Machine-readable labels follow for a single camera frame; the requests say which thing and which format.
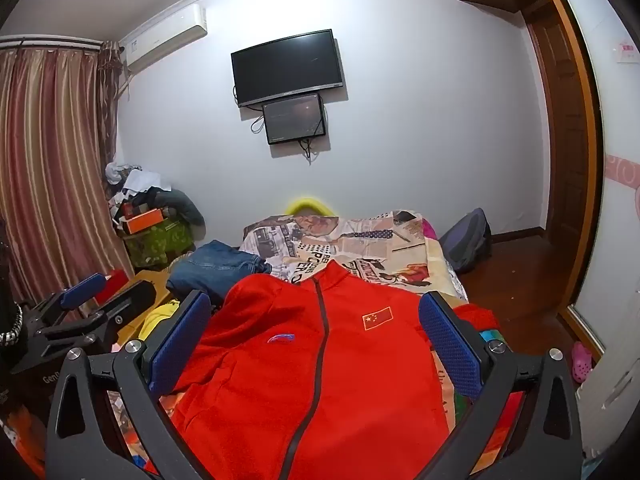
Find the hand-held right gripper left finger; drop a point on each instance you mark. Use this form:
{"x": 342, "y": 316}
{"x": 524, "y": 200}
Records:
{"x": 180, "y": 345}

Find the white air conditioner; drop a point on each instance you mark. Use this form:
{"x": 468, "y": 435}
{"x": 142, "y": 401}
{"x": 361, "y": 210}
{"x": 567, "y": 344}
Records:
{"x": 165, "y": 40}

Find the newspaper print blanket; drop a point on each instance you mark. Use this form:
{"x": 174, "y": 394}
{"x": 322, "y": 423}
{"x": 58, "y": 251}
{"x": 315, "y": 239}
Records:
{"x": 320, "y": 245}

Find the grey backpack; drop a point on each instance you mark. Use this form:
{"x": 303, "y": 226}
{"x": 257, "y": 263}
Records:
{"x": 467, "y": 242}

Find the white cabinet door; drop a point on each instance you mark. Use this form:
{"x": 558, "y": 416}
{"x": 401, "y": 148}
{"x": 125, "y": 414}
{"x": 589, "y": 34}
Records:
{"x": 612, "y": 385}

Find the striped curtain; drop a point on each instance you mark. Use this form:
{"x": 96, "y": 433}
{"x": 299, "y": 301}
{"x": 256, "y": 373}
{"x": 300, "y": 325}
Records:
{"x": 55, "y": 160}

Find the small black monitor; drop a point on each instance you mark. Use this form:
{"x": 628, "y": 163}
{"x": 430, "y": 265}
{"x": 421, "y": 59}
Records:
{"x": 294, "y": 119}

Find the red zip jacket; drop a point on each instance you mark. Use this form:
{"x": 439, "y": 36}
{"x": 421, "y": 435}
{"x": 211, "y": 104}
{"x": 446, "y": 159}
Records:
{"x": 280, "y": 385}

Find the pile of clothes and boxes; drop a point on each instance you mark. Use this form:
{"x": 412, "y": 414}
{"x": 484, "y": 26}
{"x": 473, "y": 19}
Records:
{"x": 150, "y": 220}

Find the yellow object behind bed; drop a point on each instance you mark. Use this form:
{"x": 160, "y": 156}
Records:
{"x": 307, "y": 206}

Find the black wall television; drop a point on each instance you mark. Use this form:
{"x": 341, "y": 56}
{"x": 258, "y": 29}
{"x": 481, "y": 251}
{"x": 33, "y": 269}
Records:
{"x": 287, "y": 67}

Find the wooden door frame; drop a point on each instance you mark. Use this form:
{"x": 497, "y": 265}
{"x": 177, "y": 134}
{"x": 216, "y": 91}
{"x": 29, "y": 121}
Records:
{"x": 575, "y": 160}

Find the pink clog shoe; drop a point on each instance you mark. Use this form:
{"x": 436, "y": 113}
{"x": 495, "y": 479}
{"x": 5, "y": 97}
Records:
{"x": 581, "y": 360}

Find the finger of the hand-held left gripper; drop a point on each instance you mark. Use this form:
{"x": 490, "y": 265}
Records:
{"x": 82, "y": 290}
{"x": 127, "y": 302}

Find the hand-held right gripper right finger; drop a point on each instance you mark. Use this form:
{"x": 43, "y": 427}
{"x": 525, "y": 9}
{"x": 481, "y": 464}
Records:
{"x": 450, "y": 345}

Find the yellow cloth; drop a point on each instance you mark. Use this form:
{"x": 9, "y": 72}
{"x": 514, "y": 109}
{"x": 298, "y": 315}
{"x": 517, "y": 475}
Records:
{"x": 157, "y": 322}

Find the folded blue jeans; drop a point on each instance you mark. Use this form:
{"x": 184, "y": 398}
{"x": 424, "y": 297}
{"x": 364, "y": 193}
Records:
{"x": 220, "y": 270}

